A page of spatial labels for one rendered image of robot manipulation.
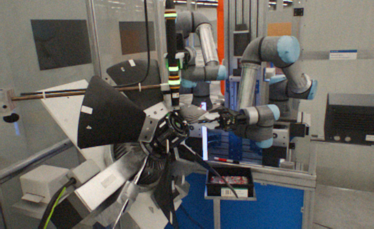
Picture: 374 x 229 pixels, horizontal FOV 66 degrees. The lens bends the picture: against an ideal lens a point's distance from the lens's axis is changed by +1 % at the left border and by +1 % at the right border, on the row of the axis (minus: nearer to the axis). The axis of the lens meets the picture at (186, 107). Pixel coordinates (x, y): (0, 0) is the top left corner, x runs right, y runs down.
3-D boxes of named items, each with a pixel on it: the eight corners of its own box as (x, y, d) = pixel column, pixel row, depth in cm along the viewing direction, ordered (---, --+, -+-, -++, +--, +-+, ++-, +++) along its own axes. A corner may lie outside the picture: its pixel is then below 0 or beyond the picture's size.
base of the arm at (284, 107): (266, 108, 183) (267, 93, 180) (291, 110, 177) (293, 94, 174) (263, 115, 169) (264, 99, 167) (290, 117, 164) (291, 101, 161)
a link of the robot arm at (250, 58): (239, 34, 136) (222, 134, 137) (260, 33, 129) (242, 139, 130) (250, 40, 145) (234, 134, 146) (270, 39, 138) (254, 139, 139)
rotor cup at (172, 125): (136, 141, 102) (160, 121, 96) (147, 120, 114) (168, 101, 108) (166, 165, 105) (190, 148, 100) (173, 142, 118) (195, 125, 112)
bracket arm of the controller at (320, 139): (310, 142, 131) (310, 136, 131) (310, 140, 134) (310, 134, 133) (370, 149, 123) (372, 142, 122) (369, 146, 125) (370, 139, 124)
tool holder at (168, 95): (163, 111, 109) (161, 86, 106) (161, 106, 116) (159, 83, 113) (186, 108, 111) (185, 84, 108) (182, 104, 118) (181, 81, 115)
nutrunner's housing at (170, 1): (172, 115, 112) (164, -10, 100) (170, 112, 116) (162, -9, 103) (181, 113, 113) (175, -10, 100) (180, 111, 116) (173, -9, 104)
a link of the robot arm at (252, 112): (250, 104, 128) (249, 120, 131) (241, 105, 127) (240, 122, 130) (258, 110, 121) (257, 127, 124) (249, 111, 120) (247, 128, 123)
